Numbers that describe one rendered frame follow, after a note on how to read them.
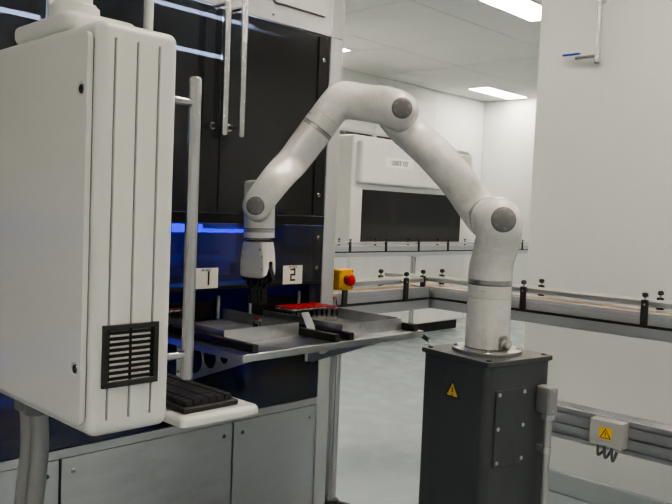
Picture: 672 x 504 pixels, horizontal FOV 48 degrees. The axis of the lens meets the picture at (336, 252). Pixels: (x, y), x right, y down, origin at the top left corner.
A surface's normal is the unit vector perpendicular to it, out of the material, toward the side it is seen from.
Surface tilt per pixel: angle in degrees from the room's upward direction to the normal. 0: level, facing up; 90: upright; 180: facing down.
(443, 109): 90
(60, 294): 90
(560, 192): 90
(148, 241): 90
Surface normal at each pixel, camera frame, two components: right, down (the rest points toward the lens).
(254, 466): 0.72, 0.07
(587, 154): -0.70, 0.01
